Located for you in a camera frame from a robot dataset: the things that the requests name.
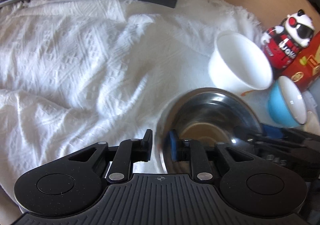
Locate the stainless steel bowl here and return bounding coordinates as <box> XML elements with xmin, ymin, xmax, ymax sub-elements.
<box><xmin>155</xmin><ymin>88</ymin><xmax>262</xmax><ymax>174</ymax></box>

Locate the red quail eggs bag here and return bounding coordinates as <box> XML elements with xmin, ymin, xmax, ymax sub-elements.
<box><xmin>282</xmin><ymin>44</ymin><xmax>319</xmax><ymax>92</ymax></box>

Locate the white textured cloth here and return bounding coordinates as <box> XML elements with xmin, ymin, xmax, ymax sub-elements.
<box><xmin>1</xmin><ymin>0</ymin><xmax>264</xmax><ymax>218</ymax></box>

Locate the blue ceramic bowl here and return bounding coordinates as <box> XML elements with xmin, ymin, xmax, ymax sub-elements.
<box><xmin>267</xmin><ymin>76</ymin><xmax>308</xmax><ymax>128</ymax></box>

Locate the white paper cup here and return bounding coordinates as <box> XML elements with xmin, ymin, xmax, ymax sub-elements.
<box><xmin>208</xmin><ymin>31</ymin><xmax>273</xmax><ymax>97</ymax></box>

